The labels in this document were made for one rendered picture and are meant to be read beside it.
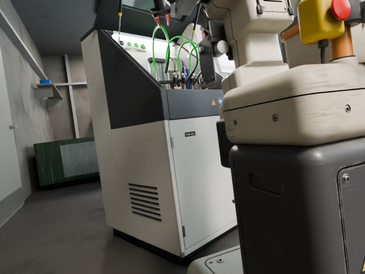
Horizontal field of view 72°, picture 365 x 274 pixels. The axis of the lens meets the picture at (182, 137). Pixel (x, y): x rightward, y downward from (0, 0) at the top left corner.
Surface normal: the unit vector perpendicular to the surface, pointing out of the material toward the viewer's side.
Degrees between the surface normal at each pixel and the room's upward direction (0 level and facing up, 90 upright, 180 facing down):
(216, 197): 90
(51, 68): 90
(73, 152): 90
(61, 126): 90
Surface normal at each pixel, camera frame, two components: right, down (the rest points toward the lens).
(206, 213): 0.68, -0.06
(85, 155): 0.35, -0.01
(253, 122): -0.93, 0.14
